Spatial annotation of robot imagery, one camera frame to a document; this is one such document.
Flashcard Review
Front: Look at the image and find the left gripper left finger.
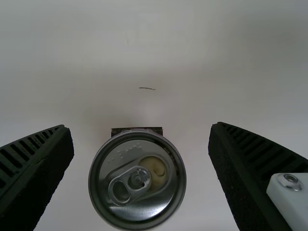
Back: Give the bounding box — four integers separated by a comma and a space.
0, 124, 75, 231

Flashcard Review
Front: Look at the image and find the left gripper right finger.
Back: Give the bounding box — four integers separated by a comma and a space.
207, 122, 308, 231

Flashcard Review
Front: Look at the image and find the purple can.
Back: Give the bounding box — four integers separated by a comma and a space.
88, 128, 187, 230

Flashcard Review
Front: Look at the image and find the small square scanner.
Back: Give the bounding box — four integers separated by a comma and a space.
110, 127, 165, 139

